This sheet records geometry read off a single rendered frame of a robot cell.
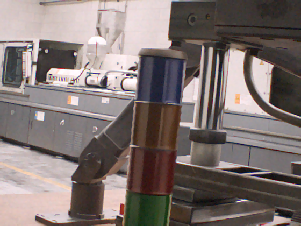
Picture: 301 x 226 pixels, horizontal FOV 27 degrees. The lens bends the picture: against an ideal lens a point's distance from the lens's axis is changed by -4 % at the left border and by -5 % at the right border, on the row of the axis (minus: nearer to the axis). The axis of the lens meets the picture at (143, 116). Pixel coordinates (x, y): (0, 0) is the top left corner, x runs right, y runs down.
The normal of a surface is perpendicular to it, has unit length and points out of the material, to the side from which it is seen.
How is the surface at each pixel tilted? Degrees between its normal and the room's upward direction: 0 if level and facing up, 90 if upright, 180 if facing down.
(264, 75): 90
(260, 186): 90
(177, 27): 90
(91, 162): 90
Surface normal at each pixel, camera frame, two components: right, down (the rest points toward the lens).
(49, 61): 0.65, 0.11
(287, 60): -0.44, 0.02
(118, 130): -0.24, -0.13
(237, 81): -0.75, -0.04
